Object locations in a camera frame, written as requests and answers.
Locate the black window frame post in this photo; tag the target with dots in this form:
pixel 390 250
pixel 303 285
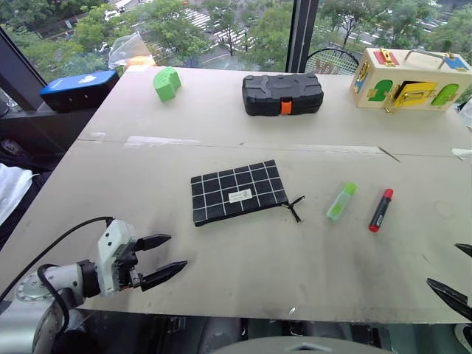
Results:
pixel 300 35

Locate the wooden lock puzzle box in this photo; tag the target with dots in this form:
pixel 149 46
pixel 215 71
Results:
pixel 405 83

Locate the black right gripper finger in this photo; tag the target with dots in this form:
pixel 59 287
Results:
pixel 451 296
pixel 465 249

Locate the red black marker pen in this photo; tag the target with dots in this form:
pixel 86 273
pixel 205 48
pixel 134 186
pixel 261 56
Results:
pixel 381 210

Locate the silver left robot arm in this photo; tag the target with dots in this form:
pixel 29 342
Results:
pixel 33 295

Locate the white cloth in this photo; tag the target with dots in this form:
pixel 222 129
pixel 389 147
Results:
pixel 13 191

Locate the clear plastic bag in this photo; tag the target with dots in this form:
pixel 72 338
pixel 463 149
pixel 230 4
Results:
pixel 127 49

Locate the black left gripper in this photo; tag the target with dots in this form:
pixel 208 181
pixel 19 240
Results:
pixel 127 262

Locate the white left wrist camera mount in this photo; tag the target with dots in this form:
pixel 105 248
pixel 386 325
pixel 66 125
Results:
pixel 110 254

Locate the badminton racket head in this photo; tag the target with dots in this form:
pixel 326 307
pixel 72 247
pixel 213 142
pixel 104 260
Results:
pixel 332 62

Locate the blue black device box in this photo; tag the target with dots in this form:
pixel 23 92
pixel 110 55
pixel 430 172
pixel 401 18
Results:
pixel 79 90

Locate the green plastic block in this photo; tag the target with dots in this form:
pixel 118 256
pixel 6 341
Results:
pixel 166 84

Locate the black grid pencil pouch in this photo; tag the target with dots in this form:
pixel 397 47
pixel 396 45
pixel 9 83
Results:
pixel 237 192

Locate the black plastic tool case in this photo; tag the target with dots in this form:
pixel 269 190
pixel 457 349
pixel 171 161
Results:
pixel 282 94

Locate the grey rounded robot body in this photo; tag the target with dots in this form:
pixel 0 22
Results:
pixel 295 346

